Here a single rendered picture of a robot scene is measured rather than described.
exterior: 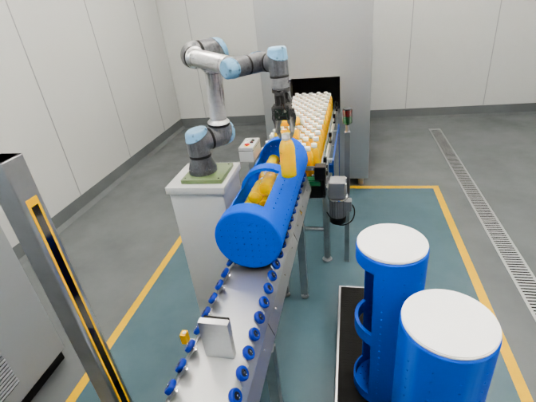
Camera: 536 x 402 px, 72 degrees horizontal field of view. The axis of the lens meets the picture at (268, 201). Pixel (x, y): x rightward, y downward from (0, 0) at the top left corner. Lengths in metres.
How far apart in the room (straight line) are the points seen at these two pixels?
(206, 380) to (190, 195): 0.98
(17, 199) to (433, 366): 1.16
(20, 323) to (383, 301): 1.97
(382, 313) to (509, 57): 5.58
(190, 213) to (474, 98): 5.52
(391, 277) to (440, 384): 0.42
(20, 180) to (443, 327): 1.19
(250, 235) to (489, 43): 5.64
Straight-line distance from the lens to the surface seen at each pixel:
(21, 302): 2.58
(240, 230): 1.50
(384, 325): 1.70
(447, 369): 1.25
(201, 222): 2.02
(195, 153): 1.94
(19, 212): 1.01
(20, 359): 2.66
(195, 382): 1.30
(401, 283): 1.55
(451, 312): 1.33
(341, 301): 2.58
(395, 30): 6.38
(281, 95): 1.48
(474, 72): 6.70
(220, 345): 1.29
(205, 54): 1.66
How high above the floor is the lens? 1.95
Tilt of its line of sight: 29 degrees down
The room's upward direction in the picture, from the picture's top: 6 degrees counter-clockwise
